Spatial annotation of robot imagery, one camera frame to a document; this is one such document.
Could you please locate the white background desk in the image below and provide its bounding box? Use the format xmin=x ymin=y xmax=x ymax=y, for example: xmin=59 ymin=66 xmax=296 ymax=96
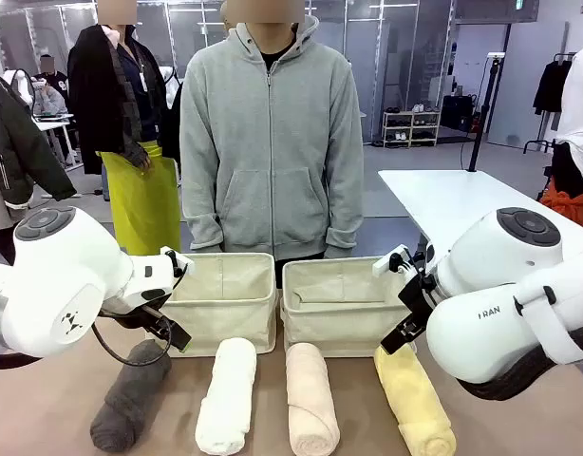
xmin=33 ymin=112 xmax=79 ymax=167

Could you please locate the person in dark green jacket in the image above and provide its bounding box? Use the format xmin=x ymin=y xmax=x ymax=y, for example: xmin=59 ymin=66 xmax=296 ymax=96
xmin=0 ymin=66 xmax=78 ymax=267

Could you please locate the white towel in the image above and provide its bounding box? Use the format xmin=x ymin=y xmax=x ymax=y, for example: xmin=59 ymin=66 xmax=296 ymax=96
xmin=195 ymin=336 xmax=258 ymax=456

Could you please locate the seated person in grey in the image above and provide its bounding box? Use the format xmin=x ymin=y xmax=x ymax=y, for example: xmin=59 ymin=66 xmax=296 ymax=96
xmin=31 ymin=54 xmax=70 ymax=118

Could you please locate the right arm black cable sleeve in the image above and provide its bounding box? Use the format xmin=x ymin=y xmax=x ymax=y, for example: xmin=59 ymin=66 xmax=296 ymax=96
xmin=455 ymin=322 xmax=583 ymax=401

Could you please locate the person in black coat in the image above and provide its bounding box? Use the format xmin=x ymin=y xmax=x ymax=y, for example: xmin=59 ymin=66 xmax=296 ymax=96
xmin=66 ymin=0 xmax=183 ymax=257

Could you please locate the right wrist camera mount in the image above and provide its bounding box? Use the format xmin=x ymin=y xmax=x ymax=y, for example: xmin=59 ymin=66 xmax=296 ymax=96
xmin=372 ymin=243 xmax=419 ymax=279

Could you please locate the black camera stand pole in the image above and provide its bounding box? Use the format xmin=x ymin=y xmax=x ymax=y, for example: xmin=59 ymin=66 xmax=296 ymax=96
xmin=467 ymin=53 xmax=506 ymax=173

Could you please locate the black hanging garment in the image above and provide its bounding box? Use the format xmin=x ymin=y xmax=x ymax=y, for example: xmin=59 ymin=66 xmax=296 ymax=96
xmin=532 ymin=60 xmax=574 ymax=115

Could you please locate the white side table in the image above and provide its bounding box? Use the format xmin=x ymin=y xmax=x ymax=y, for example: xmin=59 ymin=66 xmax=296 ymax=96
xmin=377 ymin=169 xmax=583 ymax=267

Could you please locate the grey towel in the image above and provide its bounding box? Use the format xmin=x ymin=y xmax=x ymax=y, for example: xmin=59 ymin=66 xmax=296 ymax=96
xmin=89 ymin=337 xmax=173 ymax=453

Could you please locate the grey hoodie person right forearm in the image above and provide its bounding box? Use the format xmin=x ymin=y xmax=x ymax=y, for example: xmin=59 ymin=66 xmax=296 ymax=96
xmin=180 ymin=175 xmax=225 ymax=253

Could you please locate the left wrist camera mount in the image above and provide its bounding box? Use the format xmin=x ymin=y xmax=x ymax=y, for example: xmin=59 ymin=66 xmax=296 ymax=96
xmin=159 ymin=245 xmax=197 ymax=281

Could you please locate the black clothes rack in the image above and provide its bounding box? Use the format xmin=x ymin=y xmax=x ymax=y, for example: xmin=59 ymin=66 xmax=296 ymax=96
xmin=523 ymin=51 xmax=576 ymax=154

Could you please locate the person in grey hoodie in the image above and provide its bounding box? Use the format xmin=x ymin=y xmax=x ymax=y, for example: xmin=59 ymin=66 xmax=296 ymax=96
xmin=179 ymin=0 xmax=367 ymax=289

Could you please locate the wooden shoe rack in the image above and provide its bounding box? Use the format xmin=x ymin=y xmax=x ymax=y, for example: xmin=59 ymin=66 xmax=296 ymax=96
xmin=381 ymin=109 xmax=441 ymax=148

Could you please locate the yellow towel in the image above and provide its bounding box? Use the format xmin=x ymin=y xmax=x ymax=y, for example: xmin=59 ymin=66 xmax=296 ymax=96
xmin=373 ymin=342 xmax=458 ymax=456

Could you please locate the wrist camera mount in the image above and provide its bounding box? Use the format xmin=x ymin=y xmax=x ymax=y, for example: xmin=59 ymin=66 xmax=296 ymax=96
xmin=159 ymin=245 xmax=197 ymax=281
xmin=372 ymin=243 xmax=419 ymax=279

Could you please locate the pink towel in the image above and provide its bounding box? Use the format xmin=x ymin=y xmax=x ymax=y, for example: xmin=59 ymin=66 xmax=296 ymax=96
xmin=285 ymin=342 xmax=341 ymax=456

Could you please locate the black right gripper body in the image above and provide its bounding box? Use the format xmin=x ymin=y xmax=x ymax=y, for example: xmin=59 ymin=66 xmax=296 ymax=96
xmin=396 ymin=268 xmax=440 ymax=333

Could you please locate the cream fabric basket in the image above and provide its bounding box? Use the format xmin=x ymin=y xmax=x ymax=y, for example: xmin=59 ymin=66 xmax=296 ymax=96
xmin=280 ymin=256 xmax=419 ymax=358
xmin=157 ymin=252 xmax=278 ymax=358

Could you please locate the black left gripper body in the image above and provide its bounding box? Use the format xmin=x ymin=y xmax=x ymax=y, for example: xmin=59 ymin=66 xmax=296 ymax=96
xmin=103 ymin=296 xmax=179 ymax=339

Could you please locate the orange garment at waist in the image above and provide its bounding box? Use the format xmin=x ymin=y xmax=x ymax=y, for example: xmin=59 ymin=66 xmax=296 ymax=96
xmin=540 ymin=188 xmax=583 ymax=228

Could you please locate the person in white top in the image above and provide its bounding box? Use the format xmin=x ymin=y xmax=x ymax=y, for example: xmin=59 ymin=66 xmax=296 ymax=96
xmin=537 ymin=45 xmax=583 ymax=229

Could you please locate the grey hoodie person left forearm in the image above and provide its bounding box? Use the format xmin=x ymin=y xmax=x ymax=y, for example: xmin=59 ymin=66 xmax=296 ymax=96
xmin=323 ymin=180 xmax=367 ymax=260

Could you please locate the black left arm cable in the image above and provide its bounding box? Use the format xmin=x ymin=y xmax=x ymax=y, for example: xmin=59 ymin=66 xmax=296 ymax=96
xmin=90 ymin=311 xmax=175 ymax=368

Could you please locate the black equipment case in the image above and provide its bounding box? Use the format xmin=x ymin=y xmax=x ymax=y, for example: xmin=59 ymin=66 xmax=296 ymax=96
xmin=441 ymin=93 xmax=478 ymax=129

